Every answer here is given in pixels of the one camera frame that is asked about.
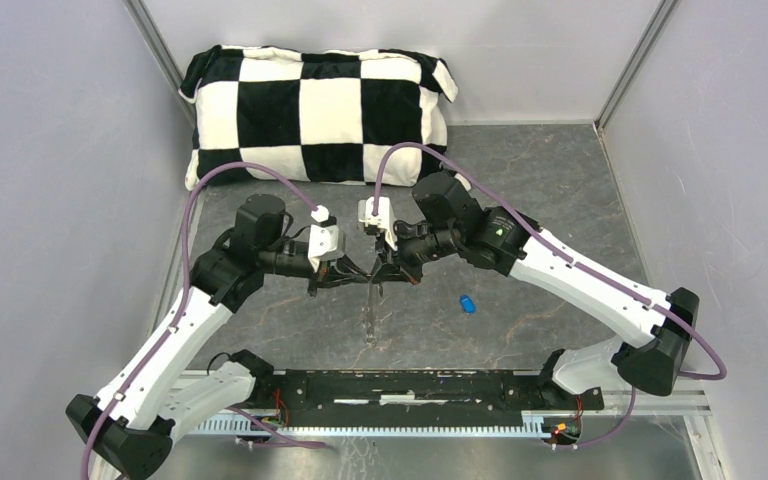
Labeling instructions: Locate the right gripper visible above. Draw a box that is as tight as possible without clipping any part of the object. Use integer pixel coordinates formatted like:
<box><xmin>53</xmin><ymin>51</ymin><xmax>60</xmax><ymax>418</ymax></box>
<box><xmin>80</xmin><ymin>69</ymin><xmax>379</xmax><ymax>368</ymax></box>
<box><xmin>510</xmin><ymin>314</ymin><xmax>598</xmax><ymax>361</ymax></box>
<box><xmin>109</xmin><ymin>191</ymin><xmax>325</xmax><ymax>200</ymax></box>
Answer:
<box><xmin>369</xmin><ymin>217</ymin><xmax>461</xmax><ymax>286</ymax></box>

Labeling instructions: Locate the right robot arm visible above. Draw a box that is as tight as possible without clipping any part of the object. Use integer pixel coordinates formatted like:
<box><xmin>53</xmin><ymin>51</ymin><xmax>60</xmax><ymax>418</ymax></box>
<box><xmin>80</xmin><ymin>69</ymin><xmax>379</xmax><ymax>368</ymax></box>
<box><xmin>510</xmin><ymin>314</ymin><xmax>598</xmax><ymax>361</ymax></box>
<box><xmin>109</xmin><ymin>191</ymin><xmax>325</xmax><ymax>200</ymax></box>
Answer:
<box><xmin>358</xmin><ymin>173</ymin><xmax>699</xmax><ymax>408</ymax></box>

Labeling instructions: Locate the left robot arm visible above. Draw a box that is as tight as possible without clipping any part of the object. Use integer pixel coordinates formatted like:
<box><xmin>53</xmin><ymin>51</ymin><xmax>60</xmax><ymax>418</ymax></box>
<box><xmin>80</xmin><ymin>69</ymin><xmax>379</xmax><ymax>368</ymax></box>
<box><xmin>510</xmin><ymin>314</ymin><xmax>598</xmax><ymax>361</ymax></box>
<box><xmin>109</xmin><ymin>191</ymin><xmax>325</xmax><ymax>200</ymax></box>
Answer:
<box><xmin>65</xmin><ymin>194</ymin><xmax>359</xmax><ymax>479</ymax></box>

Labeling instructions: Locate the blue key fob tag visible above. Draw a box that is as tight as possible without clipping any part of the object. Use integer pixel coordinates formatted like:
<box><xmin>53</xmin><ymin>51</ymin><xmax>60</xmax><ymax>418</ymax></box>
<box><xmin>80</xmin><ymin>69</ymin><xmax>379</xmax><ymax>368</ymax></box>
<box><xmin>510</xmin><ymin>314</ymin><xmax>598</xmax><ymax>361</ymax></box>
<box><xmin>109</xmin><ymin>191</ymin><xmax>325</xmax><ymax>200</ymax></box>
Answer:
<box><xmin>459</xmin><ymin>295</ymin><xmax>477</xmax><ymax>314</ymax></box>

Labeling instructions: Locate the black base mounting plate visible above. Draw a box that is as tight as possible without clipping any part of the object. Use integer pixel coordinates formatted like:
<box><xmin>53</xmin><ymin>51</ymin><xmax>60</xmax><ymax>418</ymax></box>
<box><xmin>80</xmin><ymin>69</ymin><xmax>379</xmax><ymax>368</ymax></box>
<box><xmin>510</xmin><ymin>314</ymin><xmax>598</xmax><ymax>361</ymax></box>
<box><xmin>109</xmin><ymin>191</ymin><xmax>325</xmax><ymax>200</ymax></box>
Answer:
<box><xmin>233</xmin><ymin>370</ymin><xmax>605</xmax><ymax>428</ymax></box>

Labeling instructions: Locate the black and white checkered pillow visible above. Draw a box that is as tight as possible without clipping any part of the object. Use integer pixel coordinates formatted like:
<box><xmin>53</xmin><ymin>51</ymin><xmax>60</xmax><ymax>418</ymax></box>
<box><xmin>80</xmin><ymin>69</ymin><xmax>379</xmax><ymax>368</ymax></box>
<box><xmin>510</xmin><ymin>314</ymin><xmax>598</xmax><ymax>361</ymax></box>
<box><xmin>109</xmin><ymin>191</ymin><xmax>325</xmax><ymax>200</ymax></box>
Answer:
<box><xmin>179</xmin><ymin>45</ymin><xmax>459</xmax><ymax>189</ymax></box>

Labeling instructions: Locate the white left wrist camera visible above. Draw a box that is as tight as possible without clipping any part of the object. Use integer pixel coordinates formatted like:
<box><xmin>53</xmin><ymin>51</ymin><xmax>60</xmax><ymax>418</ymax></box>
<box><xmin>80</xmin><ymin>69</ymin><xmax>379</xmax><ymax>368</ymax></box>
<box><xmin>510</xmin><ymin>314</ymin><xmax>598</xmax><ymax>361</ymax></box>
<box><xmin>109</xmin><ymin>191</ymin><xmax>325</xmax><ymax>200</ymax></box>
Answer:
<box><xmin>307</xmin><ymin>205</ymin><xmax>346</xmax><ymax>272</ymax></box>

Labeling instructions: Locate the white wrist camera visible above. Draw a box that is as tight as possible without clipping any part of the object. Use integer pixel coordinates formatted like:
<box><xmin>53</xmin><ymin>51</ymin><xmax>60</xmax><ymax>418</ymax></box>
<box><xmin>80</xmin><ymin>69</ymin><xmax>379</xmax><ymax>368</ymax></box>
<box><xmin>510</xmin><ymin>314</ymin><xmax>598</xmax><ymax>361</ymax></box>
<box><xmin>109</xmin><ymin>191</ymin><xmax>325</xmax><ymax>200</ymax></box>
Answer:
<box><xmin>307</xmin><ymin>205</ymin><xmax>346</xmax><ymax>272</ymax></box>
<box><xmin>358</xmin><ymin>196</ymin><xmax>398</xmax><ymax>251</ymax></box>

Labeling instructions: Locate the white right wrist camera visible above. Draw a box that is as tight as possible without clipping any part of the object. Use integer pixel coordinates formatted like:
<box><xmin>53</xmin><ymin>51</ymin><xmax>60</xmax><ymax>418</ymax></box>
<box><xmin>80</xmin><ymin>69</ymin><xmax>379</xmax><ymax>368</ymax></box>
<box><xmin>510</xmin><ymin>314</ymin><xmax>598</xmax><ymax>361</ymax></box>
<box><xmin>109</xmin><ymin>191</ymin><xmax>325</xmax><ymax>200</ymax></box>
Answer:
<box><xmin>358</xmin><ymin>196</ymin><xmax>398</xmax><ymax>251</ymax></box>

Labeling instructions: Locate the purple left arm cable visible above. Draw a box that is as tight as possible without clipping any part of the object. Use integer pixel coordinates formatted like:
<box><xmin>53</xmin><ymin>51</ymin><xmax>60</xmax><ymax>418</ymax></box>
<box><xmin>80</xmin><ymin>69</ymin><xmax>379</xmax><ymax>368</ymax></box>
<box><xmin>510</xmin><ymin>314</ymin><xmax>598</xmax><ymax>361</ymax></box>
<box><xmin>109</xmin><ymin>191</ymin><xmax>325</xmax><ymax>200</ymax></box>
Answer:
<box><xmin>79</xmin><ymin>161</ymin><xmax>329</xmax><ymax>480</ymax></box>

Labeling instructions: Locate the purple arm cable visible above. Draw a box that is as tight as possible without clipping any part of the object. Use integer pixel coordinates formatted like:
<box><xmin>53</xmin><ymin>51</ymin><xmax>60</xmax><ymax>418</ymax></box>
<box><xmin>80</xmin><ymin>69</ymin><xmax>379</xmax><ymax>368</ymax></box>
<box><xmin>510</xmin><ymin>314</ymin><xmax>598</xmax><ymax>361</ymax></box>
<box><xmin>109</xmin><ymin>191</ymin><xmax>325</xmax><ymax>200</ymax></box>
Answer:
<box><xmin>79</xmin><ymin>161</ymin><xmax>329</xmax><ymax>480</ymax></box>
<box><xmin>373</xmin><ymin>142</ymin><xmax>728</xmax><ymax>452</ymax></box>

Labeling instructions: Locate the white slotted cable duct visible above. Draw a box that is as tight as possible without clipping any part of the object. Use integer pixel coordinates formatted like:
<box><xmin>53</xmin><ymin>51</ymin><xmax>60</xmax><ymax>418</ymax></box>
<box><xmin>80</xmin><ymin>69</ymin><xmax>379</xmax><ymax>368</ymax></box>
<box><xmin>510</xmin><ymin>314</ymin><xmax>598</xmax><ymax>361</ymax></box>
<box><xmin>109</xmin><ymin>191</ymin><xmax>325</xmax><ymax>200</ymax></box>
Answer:
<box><xmin>191</xmin><ymin>413</ymin><xmax>550</xmax><ymax>440</ymax></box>

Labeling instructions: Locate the aluminium frame rail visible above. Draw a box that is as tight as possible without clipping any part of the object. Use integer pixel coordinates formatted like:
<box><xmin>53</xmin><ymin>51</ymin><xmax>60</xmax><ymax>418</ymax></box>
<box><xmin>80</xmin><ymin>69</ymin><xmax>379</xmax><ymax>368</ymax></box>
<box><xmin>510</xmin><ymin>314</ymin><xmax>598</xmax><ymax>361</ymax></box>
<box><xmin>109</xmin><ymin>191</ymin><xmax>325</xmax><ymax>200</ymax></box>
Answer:
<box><xmin>110</xmin><ymin>368</ymin><xmax>713</xmax><ymax>417</ymax></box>

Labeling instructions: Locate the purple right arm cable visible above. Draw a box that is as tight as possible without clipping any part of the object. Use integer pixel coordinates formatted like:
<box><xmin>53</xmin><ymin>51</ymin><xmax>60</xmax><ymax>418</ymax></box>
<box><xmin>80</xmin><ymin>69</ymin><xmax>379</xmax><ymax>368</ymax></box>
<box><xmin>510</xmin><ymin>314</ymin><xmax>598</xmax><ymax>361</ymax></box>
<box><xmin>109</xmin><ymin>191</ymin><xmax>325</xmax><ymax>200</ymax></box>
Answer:
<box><xmin>373</xmin><ymin>142</ymin><xmax>728</xmax><ymax>452</ymax></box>

